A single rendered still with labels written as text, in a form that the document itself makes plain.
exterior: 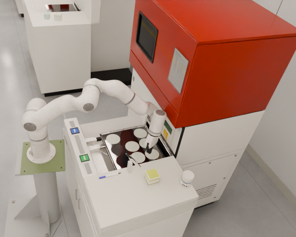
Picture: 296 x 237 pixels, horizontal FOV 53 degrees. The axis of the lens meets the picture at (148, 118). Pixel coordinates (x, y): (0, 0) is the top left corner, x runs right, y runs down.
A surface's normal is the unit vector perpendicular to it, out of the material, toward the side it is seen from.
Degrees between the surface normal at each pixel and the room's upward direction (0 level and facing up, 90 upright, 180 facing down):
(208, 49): 90
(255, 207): 0
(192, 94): 90
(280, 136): 90
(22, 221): 0
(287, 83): 90
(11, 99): 0
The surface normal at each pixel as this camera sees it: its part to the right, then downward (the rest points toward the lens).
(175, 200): 0.14, -0.74
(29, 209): 0.22, 0.67
